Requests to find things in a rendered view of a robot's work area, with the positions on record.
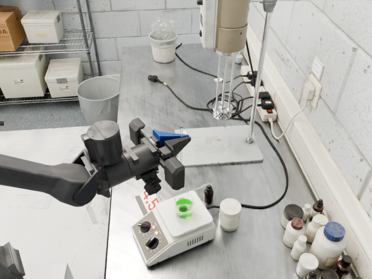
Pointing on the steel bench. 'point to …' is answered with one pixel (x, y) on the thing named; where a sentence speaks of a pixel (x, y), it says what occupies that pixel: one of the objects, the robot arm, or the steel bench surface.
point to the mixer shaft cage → (222, 110)
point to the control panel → (143, 238)
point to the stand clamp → (268, 5)
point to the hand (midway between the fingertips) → (176, 143)
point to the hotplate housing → (200, 237)
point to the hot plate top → (200, 220)
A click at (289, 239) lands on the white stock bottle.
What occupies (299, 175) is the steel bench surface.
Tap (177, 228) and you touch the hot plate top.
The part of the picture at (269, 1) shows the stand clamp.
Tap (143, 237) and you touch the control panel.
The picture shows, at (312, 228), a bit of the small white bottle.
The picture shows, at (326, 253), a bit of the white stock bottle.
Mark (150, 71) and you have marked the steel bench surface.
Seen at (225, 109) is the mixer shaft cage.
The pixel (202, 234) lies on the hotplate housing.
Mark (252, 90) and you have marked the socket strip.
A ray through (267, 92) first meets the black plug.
